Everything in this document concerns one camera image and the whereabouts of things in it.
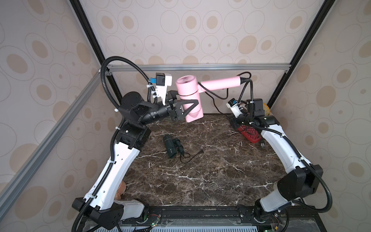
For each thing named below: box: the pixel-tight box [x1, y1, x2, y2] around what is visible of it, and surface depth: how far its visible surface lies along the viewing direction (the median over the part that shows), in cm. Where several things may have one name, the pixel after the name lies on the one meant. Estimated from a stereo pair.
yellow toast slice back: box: [262, 102, 271, 116], surface depth 96 cm
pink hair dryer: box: [175, 75, 242, 123], surface depth 45 cm
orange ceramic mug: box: [114, 180, 127, 201], surface depth 78 cm
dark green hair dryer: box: [163, 133, 185, 159], surface depth 99 cm
